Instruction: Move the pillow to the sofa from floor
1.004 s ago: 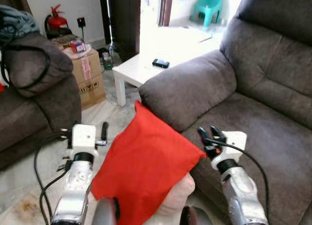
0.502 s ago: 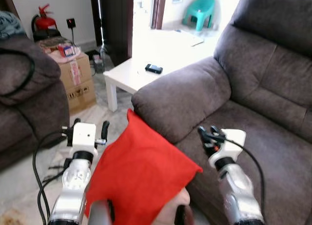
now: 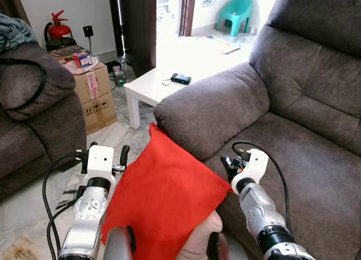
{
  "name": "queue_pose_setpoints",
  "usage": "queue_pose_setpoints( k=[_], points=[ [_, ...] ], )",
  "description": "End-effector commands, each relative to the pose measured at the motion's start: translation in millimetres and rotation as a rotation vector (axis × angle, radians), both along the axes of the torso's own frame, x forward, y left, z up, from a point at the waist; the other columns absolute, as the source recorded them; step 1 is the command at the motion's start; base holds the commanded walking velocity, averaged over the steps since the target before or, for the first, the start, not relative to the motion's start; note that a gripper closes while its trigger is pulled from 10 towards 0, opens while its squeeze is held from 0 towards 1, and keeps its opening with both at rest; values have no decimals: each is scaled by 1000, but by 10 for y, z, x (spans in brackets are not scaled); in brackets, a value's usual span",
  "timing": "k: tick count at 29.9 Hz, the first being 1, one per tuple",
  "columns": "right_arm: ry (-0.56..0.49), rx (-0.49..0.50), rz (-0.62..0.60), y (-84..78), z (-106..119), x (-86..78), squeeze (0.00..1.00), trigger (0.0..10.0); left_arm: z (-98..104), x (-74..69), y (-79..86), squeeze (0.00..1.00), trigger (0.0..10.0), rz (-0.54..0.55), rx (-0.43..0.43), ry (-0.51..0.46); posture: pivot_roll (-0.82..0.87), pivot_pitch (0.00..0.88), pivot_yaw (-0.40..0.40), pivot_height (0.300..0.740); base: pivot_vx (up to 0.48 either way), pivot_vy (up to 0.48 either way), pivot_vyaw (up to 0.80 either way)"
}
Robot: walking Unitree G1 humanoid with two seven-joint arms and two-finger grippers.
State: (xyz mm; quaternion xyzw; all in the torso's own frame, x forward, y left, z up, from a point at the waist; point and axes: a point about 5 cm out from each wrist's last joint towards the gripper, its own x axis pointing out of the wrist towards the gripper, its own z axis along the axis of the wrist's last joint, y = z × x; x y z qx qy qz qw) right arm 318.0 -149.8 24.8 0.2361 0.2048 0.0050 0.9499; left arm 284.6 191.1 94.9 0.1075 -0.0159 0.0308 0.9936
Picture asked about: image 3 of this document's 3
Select grey blue cloth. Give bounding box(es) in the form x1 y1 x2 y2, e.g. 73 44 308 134
0 14 39 52

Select dark right robot leg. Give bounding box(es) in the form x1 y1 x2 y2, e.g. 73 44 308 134
206 231 229 260

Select small red blue box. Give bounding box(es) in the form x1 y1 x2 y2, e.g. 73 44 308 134
73 52 94 69

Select pink round cushion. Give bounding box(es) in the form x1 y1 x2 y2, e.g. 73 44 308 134
176 210 224 260

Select dark brown fabric armchair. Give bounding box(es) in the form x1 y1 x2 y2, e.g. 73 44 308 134
0 43 88 201

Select teal plastic chair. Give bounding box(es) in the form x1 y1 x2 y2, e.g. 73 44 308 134
216 0 253 37

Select small black device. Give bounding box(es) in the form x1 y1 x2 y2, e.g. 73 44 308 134
171 73 191 85

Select dark brown fabric sofa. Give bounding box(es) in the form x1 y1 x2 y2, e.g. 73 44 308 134
153 0 361 260

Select dark wooden door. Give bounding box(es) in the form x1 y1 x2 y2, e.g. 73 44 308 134
121 0 157 77

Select red fire extinguisher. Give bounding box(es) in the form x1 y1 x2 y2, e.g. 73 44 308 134
44 10 74 46

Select black strap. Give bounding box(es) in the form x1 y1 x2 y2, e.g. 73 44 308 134
0 57 49 111

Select flat patterned box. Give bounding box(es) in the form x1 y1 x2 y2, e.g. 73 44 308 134
50 45 85 62

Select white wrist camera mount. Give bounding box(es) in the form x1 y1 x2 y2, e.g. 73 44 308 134
231 148 269 194
86 145 116 179

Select grey left robot leg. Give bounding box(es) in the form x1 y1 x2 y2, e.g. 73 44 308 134
103 226 137 260

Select white coffee table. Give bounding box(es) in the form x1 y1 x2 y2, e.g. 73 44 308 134
124 43 254 130

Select cardboard box with red tape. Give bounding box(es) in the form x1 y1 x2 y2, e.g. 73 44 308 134
72 61 112 105

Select brown door frame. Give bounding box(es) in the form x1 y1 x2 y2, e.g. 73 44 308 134
179 0 197 37

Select red pillow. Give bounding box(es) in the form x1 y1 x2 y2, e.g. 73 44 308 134
100 122 232 260

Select cardboard box with handling symbols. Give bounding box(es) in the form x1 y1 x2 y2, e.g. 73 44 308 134
83 92 118 135

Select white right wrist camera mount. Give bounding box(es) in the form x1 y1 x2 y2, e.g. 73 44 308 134
231 148 269 194

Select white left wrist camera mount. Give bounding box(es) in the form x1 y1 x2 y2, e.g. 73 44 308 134
86 145 116 179

